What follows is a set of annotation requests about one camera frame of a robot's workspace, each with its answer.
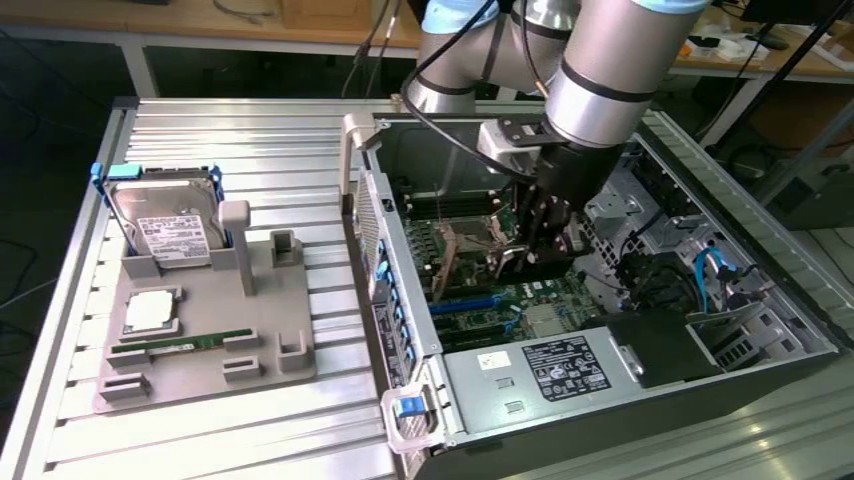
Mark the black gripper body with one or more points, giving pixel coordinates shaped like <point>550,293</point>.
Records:
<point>577,172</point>

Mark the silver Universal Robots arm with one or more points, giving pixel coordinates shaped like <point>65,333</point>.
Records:
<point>601,75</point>

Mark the blue expansion slot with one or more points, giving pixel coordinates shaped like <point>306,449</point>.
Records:
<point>468,304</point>

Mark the black expansion slot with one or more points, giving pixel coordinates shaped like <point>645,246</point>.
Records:
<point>474,336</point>

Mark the metal socket cover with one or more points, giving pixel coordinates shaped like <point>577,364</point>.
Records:
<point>504,220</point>

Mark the CPU socket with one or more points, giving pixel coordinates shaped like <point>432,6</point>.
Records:
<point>476,240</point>

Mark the metal disk bay cage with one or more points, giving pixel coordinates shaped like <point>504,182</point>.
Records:
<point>628,210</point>

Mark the green motherboard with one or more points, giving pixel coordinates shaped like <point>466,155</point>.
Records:
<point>554,300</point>

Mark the thin locking lever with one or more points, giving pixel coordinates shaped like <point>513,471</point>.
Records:
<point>440,205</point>

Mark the silver chipset heatsink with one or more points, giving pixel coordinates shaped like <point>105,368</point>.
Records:
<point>549,321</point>

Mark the black plastic shroud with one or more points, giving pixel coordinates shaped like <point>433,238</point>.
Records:
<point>657,345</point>

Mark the grey power supply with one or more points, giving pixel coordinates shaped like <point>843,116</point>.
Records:
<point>534,385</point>

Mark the orange and white device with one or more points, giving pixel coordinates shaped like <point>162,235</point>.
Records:
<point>717,47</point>

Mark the dark box on floor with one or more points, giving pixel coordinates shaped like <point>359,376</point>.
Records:
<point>817,200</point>

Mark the open black PC case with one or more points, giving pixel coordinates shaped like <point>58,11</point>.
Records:
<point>601,425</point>

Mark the black slanted pole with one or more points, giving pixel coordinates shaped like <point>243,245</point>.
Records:
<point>794,60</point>

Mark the black monitor stand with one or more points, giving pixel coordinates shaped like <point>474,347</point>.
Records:
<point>770,35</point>

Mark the silver hard disk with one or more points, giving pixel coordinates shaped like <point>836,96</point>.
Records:
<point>167,225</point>

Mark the green RAM stick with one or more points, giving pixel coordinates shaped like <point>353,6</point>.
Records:
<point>194,342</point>

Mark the grey parts rack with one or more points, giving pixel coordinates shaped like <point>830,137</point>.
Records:
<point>207,370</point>

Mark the silver CPU chip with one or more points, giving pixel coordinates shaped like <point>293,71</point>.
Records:
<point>153,311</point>

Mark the blue disk caddy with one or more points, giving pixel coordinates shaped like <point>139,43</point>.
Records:
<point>123,172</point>

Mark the wooden desk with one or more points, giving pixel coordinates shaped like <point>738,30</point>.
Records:
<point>67,20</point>

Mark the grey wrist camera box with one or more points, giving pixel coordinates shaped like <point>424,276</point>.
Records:
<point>504,142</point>

